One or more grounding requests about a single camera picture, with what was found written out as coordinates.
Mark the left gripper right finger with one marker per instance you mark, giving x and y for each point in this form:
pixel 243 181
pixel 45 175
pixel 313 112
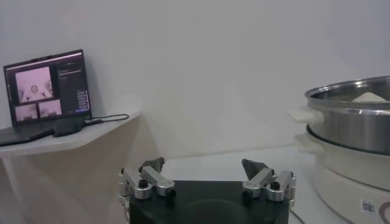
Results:
pixel 262 179

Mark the cream electric cooker pot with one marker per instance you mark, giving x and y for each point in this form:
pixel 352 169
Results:
pixel 350 176

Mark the black open laptop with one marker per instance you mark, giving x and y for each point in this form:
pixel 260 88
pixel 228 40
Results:
pixel 48 88

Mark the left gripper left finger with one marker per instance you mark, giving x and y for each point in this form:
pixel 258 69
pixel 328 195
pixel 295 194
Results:
pixel 152 181

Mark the white side desk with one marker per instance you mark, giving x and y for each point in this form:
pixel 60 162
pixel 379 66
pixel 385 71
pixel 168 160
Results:
pixel 76 170

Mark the stainless steel steamer basket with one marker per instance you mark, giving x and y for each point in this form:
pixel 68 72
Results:
pixel 350 128

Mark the white steamed baozi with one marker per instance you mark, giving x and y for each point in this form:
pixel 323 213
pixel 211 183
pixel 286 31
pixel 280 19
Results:
pixel 369 98

